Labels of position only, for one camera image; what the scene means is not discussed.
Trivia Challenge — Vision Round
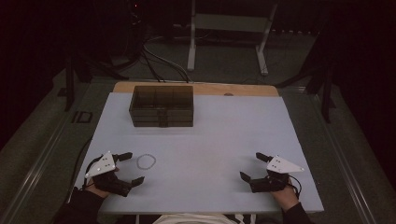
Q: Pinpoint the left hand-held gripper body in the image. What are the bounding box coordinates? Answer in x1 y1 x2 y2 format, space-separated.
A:
84 151 134 198

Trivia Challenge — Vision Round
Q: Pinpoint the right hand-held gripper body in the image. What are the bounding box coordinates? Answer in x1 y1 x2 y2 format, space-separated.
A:
248 155 305 194

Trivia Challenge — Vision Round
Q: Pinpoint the clear bead bracelet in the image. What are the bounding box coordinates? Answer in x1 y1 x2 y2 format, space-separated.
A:
135 153 157 171

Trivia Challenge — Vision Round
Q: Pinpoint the translucent bottom drawer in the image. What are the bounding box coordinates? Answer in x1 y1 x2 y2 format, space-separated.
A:
133 120 194 128

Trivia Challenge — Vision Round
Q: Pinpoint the dark translucent drawer box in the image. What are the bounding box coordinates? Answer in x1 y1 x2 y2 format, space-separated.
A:
128 85 194 128

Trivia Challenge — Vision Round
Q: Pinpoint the person's left hand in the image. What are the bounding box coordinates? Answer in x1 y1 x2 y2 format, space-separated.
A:
84 178 110 199

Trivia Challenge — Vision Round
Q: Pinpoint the person's right hand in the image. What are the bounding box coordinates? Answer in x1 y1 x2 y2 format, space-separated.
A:
270 186 301 213

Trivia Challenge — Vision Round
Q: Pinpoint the black metal stand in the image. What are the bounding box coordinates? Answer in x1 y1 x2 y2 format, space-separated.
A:
275 31 338 124
64 55 130 112

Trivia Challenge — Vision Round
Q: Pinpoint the white metal stand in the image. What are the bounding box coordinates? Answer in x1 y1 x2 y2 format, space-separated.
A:
186 0 278 77

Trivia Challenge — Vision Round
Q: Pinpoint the left hand-held gripper black cable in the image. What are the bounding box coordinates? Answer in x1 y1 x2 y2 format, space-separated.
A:
81 154 105 190

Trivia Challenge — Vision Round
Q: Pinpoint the hand-held gripper black cable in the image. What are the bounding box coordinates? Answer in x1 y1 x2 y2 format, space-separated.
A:
288 175 303 200
81 154 105 190

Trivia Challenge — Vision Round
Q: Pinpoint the black cable beside table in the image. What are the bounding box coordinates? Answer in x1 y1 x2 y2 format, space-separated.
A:
66 135 93 203

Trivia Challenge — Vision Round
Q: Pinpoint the right hand-held gripper black cable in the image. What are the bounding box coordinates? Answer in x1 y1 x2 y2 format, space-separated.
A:
288 175 303 200

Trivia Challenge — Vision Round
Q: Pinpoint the metal floor rail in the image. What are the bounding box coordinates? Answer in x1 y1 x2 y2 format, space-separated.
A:
0 118 71 224
312 92 379 224

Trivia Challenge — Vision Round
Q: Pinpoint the black floor cable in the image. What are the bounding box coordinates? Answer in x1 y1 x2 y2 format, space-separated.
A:
143 46 191 84
140 49 165 84

